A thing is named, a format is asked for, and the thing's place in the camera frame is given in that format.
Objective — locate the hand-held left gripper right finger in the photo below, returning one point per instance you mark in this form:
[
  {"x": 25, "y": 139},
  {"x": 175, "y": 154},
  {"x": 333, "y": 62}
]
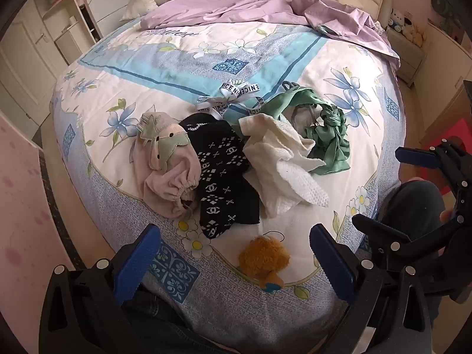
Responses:
[{"x": 332, "y": 265}]

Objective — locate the white printed ribbon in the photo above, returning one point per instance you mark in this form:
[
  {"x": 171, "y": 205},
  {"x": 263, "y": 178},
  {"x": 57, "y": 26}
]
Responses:
[{"x": 236, "y": 90}]

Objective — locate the person's right leg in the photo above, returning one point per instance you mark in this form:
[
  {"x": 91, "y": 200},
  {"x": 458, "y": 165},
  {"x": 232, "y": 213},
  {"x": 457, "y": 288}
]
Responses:
[{"x": 409, "y": 199}]

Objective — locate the black white patterned sock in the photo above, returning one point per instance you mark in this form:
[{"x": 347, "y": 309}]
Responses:
[{"x": 221, "y": 177}]

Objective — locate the small beige plush bear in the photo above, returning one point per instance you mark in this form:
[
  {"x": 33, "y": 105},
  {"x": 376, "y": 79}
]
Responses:
[{"x": 415, "y": 33}]

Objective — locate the floral blue white duvet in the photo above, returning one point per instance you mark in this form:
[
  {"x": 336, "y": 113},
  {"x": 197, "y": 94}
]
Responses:
[{"x": 258, "y": 62}]

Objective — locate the white dog plush toy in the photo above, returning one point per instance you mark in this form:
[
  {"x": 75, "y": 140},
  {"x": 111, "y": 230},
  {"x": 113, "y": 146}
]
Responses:
[{"x": 397, "y": 20}]

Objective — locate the white patterned pillow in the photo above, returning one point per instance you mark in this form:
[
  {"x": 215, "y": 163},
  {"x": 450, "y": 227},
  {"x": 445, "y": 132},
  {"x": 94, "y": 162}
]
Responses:
[{"x": 143, "y": 2}]

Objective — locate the purple bed sheet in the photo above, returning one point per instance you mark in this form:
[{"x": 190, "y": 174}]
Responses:
[{"x": 239, "y": 7}]

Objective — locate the green satin cloth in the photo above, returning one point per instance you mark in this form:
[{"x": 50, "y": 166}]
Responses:
[{"x": 332, "y": 155}]

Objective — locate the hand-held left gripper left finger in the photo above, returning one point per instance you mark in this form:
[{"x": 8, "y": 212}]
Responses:
[{"x": 137, "y": 261}]

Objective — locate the cream nightstand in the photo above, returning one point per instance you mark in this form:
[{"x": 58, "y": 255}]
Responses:
[{"x": 409, "y": 55}]

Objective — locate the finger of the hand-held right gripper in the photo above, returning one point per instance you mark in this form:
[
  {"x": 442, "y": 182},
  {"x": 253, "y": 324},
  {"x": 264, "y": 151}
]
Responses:
[
  {"x": 383, "y": 234},
  {"x": 416, "y": 156}
]

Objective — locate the person's leg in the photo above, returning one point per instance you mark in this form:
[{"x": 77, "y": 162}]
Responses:
[
  {"x": 409, "y": 199},
  {"x": 158, "y": 324}
]

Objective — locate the person's left leg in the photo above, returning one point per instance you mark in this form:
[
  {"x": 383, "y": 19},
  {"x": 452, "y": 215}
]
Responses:
[{"x": 158, "y": 324}]

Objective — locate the pink pouch with green leaf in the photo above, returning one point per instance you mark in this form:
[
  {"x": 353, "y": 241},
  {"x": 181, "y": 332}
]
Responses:
[{"x": 162, "y": 188}]

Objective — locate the white knitted cloth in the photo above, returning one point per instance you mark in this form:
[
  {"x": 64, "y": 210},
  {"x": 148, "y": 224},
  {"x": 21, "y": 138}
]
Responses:
[{"x": 269, "y": 155}]

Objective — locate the person's right hand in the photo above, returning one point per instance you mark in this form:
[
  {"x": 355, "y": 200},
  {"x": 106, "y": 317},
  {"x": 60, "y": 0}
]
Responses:
[{"x": 448, "y": 215}]

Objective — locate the brown plush toy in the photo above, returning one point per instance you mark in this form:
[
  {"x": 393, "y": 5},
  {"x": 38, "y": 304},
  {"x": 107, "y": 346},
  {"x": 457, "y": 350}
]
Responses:
[{"x": 261, "y": 256}]

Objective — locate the dark desk fan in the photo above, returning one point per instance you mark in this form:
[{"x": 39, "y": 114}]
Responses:
[{"x": 444, "y": 11}]

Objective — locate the cream wardrobe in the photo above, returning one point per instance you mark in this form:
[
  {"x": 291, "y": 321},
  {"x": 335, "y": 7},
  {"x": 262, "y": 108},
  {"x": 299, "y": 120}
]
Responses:
[{"x": 22, "y": 44}]

